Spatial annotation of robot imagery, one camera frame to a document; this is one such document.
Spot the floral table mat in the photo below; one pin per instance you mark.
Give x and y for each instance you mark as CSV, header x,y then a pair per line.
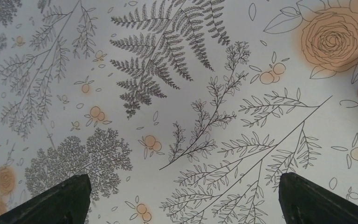
x,y
179,111

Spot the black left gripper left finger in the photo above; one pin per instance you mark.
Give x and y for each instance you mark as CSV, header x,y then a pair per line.
x,y
65,203

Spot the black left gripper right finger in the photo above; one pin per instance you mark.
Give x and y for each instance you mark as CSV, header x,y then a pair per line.
x,y
304,202

